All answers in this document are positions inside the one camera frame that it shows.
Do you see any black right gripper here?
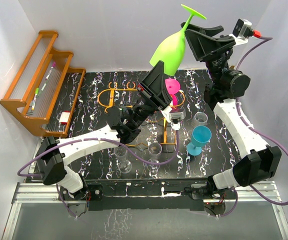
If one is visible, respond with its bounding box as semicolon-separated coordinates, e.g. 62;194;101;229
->
181;22;236;87

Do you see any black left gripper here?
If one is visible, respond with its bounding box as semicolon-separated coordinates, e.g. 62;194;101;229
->
130;60;172;129

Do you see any pink wine glass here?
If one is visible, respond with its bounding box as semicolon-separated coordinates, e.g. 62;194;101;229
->
165;78;181;107

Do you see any green wine glass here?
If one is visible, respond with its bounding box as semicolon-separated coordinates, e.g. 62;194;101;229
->
149;4;207;76

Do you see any clear wine glass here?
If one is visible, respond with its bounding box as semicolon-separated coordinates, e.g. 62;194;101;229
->
147;142;162;177
113;146;132;174

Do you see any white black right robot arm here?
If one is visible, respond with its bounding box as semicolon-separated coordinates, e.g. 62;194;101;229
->
184;19;282;199

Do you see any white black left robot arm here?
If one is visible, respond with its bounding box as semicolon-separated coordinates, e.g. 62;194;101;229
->
36;60;172;200

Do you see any blue wine glass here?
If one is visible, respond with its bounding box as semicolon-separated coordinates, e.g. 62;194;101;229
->
186;125;212;156

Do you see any orange wooden shelf rack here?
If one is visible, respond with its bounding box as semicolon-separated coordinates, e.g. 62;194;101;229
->
0;30;86;138

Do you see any red white eraser block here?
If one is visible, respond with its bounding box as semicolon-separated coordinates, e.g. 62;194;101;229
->
59;111;70;125

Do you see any pink capped marker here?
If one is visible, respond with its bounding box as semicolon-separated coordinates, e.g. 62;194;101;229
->
45;62;56;81

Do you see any green capped marker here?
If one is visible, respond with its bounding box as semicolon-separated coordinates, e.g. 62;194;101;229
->
31;87;40;111

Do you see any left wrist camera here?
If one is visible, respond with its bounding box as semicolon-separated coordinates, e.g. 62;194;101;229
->
160;106;186;131

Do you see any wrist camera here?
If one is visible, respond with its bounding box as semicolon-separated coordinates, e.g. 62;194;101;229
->
229;18;262;46
160;106;186;131

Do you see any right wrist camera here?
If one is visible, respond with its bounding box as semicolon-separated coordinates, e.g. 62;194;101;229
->
229;18;262;46

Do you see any gold wire wine glass rack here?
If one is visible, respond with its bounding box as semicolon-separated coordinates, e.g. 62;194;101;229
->
107;78;186;145

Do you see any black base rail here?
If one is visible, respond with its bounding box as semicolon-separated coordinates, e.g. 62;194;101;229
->
58;177;237;212

